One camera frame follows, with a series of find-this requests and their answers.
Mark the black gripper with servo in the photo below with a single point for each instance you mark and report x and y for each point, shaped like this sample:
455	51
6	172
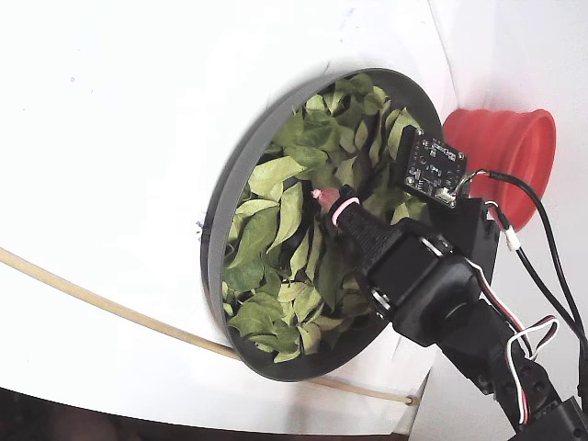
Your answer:
399	265

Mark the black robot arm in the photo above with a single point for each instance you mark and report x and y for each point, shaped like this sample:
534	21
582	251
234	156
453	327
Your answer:
473	349

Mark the pile of green leaves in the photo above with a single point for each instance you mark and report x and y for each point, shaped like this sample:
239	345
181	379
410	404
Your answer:
285	216

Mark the dark grey round bowl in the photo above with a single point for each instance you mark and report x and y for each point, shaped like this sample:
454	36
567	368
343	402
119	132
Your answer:
216	257

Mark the red plastic cup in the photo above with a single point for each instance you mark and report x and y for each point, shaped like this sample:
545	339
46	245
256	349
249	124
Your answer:
505	133

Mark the beige thin tube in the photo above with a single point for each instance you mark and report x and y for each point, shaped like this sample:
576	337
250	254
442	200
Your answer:
92	298

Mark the black camera circuit board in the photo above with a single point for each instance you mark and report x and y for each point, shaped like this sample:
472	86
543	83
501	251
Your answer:
432	165

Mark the black printed camera mount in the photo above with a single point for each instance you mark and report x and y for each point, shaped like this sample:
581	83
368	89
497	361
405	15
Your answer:
478	229

